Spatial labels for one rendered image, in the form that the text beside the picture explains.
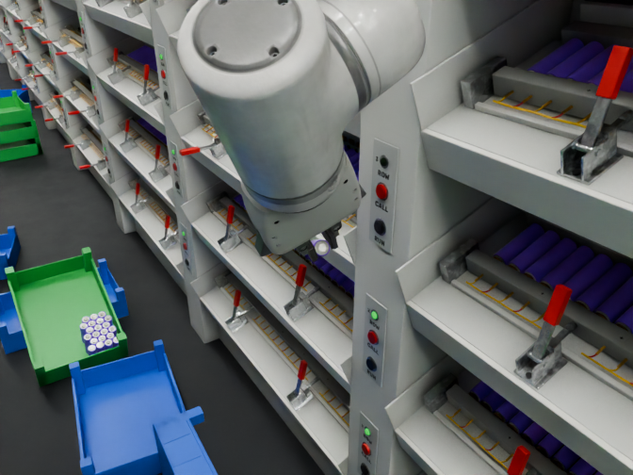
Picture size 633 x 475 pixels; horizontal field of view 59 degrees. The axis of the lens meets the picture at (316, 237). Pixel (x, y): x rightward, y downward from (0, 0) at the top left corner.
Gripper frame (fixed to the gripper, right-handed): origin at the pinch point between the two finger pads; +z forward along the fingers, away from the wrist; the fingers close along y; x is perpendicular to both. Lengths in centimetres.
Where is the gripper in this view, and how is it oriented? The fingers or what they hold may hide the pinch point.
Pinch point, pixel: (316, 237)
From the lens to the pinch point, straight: 59.5
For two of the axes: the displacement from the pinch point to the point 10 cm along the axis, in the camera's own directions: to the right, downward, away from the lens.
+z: 1.2, 3.6, 9.3
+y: -8.5, 5.1, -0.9
